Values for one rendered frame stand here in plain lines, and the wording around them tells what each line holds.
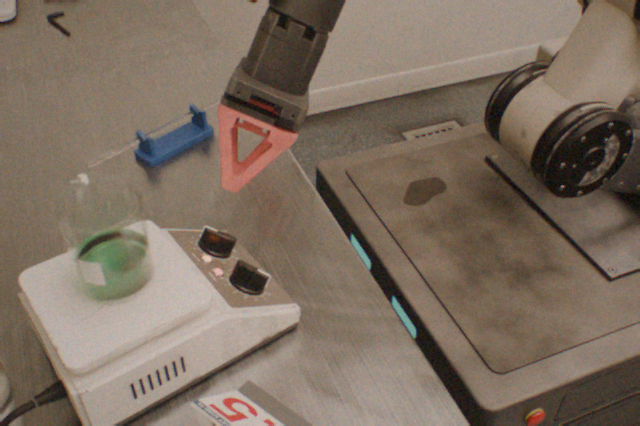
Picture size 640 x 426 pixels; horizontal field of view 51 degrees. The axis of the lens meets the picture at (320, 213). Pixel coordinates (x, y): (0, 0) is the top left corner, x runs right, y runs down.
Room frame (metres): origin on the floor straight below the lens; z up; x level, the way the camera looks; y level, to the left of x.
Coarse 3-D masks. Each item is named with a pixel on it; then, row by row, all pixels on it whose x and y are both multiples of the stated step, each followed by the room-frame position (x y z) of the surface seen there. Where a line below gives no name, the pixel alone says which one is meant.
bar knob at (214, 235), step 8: (208, 232) 0.44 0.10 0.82; (216, 232) 0.45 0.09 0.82; (200, 240) 0.44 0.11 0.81; (208, 240) 0.44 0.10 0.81; (216, 240) 0.44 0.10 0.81; (224, 240) 0.44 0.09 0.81; (232, 240) 0.44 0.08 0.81; (200, 248) 0.43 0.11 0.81; (208, 248) 0.43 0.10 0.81; (216, 248) 0.44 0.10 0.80; (224, 248) 0.44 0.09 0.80; (232, 248) 0.44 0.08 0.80; (216, 256) 0.43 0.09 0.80; (224, 256) 0.43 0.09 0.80
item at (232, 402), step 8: (208, 400) 0.29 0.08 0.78; (216, 400) 0.30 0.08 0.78; (224, 400) 0.30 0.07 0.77; (232, 400) 0.30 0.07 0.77; (240, 400) 0.31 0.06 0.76; (216, 408) 0.28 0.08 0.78; (224, 408) 0.29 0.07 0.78; (232, 408) 0.29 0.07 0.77; (240, 408) 0.29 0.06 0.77; (248, 408) 0.30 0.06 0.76; (224, 416) 0.28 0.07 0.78; (232, 416) 0.28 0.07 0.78; (240, 416) 0.28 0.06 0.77; (248, 416) 0.29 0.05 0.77; (256, 416) 0.29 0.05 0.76; (264, 416) 0.29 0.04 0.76; (232, 424) 0.27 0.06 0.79; (240, 424) 0.27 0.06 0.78; (248, 424) 0.27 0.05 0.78; (256, 424) 0.28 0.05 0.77; (264, 424) 0.28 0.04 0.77; (272, 424) 0.28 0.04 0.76
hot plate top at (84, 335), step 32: (64, 256) 0.39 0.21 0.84; (160, 256) 0.39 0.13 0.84; (32, 288) 0.35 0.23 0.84; (64, 288) 0.36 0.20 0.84; (160, 288) 0.36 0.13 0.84; (192, 288) 0.36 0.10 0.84; (64, 320) 0.32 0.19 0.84; (96, 320) 0.32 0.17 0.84; (128, 320) 0.32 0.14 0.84; (160, 320) 0.32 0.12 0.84; (64, 352) 0.29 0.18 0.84; (96, 352) 0.29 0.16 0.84
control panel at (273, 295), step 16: (176, 240) 0.44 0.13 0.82; (192, 240) 0.44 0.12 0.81; (192, 256) 0.42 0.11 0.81; (240, 256) 0.44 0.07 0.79; (208, 272) 0.40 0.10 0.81; (224, 272) 0.41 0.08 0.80; (224, 288) 0.38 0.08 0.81; (272, 288) 0.41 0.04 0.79; (240, 304) 0.36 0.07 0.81; (256, 304) 0.37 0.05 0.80; (272, 304) 0.38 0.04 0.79; (288, 304) 0.39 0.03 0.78
